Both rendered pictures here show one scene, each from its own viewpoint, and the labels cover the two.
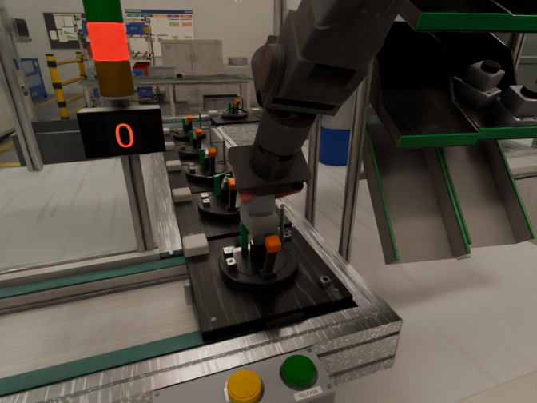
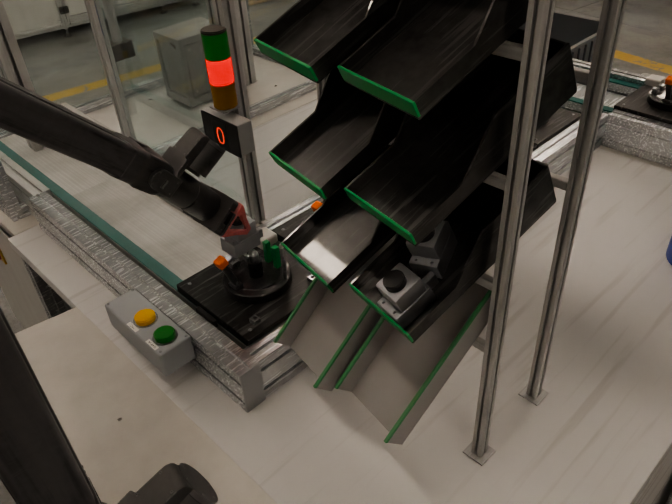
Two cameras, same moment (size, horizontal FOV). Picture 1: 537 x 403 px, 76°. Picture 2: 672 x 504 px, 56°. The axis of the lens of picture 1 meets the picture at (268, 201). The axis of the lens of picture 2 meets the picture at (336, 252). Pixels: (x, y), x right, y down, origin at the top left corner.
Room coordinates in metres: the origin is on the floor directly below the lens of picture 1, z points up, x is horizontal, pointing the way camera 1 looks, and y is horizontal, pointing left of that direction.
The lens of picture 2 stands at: (0.26, -0.96, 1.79)
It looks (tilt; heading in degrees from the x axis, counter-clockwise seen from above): 37 degrees down; 66
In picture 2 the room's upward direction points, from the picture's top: 4 degrees counter-clockwise
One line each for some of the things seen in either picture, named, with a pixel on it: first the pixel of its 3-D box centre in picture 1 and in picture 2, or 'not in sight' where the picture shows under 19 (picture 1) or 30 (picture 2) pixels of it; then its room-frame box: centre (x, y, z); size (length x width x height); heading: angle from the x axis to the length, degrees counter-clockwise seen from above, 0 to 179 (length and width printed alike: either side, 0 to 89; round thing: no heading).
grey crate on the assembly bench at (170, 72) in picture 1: (162, 71); not in sight; (5.86, 1.69, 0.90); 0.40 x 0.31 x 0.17; 100
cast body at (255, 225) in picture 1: (256, 203); (243, 230); (0.50, 0.02, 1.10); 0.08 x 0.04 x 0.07; 20
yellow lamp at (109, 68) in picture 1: (115, 77); (224, 93); (0.56, 0.24, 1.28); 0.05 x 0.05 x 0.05
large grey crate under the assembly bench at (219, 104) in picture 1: (220, 102); not in sight; (6.06, 0.81, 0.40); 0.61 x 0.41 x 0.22; 100
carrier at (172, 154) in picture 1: (196, 141); not in sight; (1.21, 0.26, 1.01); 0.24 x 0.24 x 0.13; 19
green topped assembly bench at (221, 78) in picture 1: (173, 101); not in sight; (5.80, 1.55, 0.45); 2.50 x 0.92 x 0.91; 102
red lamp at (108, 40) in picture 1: (109, 41); (220, 69); (0.56, 0.24, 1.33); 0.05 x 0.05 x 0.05
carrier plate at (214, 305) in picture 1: (258, 272); (258, 284); (0.51, 0.02, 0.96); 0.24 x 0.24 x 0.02; 19
